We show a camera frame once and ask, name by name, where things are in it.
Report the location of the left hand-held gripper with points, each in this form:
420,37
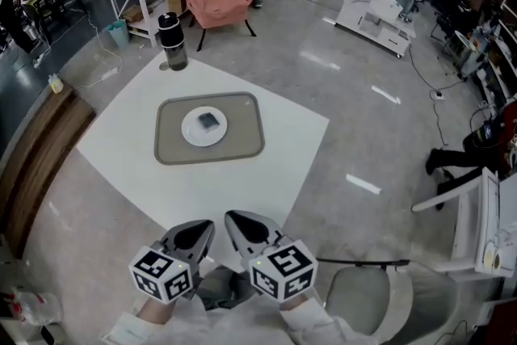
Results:
161,274

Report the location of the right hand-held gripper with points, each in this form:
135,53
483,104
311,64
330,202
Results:
287,270

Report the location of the white round plate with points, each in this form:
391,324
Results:
194,137

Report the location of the small dark object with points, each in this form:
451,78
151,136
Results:
207,122

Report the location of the person's right forearm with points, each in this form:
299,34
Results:
295,303

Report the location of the person's left forearm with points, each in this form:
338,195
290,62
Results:
157,311

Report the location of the pale yellow round object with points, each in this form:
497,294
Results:
488,256

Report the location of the person's grey trousers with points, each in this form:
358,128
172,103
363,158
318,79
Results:
226,291

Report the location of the person's white coat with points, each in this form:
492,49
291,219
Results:
242,323

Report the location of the grey rounded placemat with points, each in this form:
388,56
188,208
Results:
246,133

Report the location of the white square table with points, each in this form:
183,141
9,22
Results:
291,133

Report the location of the grey office chair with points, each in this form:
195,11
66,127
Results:
355,303

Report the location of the clear plastic bag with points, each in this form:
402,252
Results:
36,307

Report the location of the white floor power strip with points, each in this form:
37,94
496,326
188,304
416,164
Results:
109,73

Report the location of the dark cylindrical bottle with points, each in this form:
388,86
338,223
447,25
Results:
173,44

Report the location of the small yellow bottle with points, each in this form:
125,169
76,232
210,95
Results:
55,85

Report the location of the white side table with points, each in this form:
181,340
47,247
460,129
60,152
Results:
464,222

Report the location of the teal waste bin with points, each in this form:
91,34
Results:
118,35

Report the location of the white low cabinet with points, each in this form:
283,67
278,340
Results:
371,28

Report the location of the small green bowl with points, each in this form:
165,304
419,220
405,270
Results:
497,259

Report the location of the white box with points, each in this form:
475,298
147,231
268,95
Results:
385,4

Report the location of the white wall socket adapter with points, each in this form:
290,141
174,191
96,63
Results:
437,95

